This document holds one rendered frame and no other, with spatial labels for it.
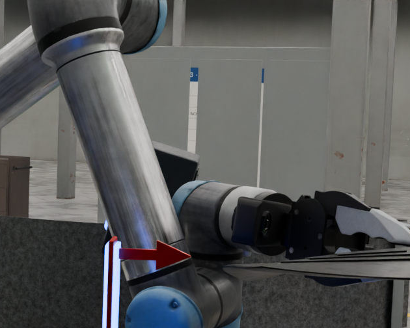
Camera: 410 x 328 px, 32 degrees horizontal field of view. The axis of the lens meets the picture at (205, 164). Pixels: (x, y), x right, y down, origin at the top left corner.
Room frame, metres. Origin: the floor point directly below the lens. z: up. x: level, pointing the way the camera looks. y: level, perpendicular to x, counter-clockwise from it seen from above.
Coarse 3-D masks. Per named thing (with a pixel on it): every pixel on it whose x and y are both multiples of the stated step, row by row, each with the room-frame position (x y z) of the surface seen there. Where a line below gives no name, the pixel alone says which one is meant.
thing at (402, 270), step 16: (320, 256) 0.58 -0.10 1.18; (336, 256) 0.56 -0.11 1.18; (352, 256) 0.56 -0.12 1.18; (368, 256) 0.56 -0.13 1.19; (384, 256) 0.56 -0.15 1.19; (400, 256) 0.55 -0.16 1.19; (240, 272) 0.61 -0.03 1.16; (256, 272) 0.62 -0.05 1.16; (272, 272) 0.47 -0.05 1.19; (288, 272) 0.47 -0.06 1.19; (304, 272) 0.47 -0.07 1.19; (320, 272) 0.48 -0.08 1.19; (336, 272) 0.48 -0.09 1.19; (352, 272) 0.49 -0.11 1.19; (368, 272) 0.49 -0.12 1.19; (384, 272) 0.50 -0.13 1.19; (400, 272) 0.50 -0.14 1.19
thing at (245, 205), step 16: (240, 208) 0.67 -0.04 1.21; (256, 208) 0.66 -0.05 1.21; (272, 208) 0.70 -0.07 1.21; (288, 208) 0.75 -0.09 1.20; (240, 224) 0.67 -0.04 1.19; (256, 224) 0.66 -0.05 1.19; (272, 224) 0.71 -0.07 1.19; (240, 240) 0.67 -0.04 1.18; (256, 240) 0.67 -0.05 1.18; (272, 240) 0.71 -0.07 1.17
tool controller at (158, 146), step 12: (156, 144) 1.26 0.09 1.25; (168, 156) 1.13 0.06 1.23; (180, 156) 1.14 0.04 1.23; (192, 156) 1.24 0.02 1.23; (168, 168) 1.13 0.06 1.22; (180, 168) 1.13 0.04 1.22; (192, 168) 1.13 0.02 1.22; (168, 180) 1.13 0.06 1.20; (180, 180) 1.13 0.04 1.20; (192, 180) 1.13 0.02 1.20; (108, 228) 1.13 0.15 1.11; (108, 240) 1.13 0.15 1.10
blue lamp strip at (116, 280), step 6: (114, 246) 0.55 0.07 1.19; (114, 252) 0.55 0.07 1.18; (114, 258) 0.55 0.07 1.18; (114, 264) 0.55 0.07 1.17; (114, 270) 0.55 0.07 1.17; (114, 276) 0.55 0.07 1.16; (114, 282) 0.55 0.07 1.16; (114, 288) 0.55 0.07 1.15; (114, 294) 0.55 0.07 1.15; (114, 300) 0.55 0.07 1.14; (114, 306) 0.55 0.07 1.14; (114, 312) 0.55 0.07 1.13; (114, 318) 0.55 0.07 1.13; (114, 324) 0.55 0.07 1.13
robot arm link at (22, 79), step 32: (128, 0) 0.84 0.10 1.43; (160, 0) 0.93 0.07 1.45; (32, 32) 0.93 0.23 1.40; (128, 32) 0.89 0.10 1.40; (160, 32) 0.96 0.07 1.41; (0, 64) 0.94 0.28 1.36; (32, 64) 0.93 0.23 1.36; (0, 96) 0.95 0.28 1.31; (32, 96) 0.96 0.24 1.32; (0, 128) 0.99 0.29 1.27
